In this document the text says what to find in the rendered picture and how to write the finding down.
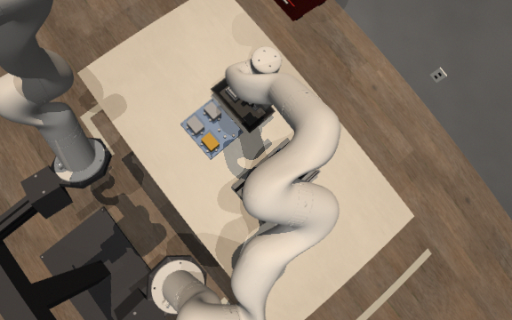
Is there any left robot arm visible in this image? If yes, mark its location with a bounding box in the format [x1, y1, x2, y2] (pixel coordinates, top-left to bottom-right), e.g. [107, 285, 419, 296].
[0, 0, 106, 182]

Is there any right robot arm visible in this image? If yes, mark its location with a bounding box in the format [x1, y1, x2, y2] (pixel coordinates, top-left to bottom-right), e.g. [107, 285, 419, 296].
[151, 46, 340, 320]

